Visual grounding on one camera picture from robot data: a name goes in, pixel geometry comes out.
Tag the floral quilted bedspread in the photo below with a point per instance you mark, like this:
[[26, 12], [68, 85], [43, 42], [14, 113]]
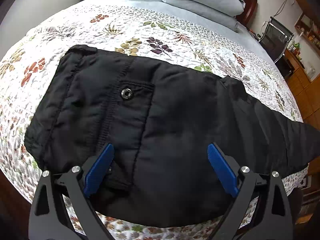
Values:
[[28, 67]]

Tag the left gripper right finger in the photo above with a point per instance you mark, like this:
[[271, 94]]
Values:
[[226, 169]]

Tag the black pants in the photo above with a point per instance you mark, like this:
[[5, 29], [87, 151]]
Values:
[[160, 118]]

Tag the dark wooden headboard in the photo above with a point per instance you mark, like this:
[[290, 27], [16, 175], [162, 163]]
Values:
[[246, 15]]

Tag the wooden desk with drawers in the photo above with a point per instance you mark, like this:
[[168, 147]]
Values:
[[305, 91]]

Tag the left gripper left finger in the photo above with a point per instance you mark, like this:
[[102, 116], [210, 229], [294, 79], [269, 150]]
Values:
[[95, 168]]

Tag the wooden wall shelf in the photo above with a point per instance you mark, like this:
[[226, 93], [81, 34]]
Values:
[[309, 31]]

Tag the black mesh office chair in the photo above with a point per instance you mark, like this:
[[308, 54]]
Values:
[[275, 39]]

